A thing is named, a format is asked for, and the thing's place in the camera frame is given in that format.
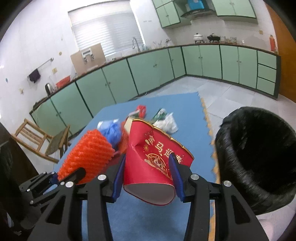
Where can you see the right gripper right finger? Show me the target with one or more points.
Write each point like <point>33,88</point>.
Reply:
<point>234,219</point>

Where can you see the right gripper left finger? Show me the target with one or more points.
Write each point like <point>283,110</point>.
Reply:
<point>62,219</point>

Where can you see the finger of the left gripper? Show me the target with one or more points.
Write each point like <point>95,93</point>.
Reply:
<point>76,176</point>

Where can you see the orange foam net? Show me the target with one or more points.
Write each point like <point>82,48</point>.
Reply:
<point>122,146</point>
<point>93,152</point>

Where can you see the red paper cup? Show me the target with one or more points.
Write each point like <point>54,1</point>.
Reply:
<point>147,174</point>

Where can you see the blue glove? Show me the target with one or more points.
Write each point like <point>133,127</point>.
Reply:
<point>111,130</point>

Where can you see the white plastic bag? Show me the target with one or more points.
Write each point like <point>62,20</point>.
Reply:
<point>168,125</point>

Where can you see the green milk carton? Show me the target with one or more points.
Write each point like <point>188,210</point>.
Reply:
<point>160,115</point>

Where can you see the red plastic bag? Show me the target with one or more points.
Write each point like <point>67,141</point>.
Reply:
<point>141,109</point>

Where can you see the yellow sponge block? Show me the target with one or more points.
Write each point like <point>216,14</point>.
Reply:
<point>128,124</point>

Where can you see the green lower kitchen cabinets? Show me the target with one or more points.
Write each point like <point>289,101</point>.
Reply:
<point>76,103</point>

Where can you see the black bagged trash bin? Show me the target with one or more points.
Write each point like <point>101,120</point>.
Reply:
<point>256,152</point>

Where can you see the blue table mat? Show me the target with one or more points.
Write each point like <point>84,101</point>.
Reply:
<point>145,210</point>

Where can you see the wooden chair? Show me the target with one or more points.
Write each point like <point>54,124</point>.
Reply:
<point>42,144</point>

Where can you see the steel kettle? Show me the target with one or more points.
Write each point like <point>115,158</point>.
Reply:
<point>49,89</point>

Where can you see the red basin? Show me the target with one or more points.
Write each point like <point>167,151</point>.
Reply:
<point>63,82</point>

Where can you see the dark hanging towel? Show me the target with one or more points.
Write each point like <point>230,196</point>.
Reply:
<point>34,76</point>

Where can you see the brown water purifier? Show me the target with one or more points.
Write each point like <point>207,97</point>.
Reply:
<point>88,59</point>

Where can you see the sink faucet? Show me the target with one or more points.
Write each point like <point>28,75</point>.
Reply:
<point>135,44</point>

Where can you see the white cooking pot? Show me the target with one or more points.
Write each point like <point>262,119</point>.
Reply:
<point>198,38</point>

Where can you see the black wok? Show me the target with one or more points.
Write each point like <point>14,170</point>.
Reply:
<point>213,38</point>

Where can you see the window blinds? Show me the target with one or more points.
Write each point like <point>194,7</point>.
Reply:
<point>111,23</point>

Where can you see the red thermos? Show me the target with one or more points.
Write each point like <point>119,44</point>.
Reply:
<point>272,43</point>

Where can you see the wooden door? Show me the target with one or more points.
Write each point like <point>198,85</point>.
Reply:
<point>286,49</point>

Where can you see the green upper cabinets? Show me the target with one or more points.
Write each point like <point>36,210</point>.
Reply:
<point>173,14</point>

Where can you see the range hood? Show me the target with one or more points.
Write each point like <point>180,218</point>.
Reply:
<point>199,8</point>

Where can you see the towel rail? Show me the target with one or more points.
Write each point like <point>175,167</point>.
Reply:
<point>50,60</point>

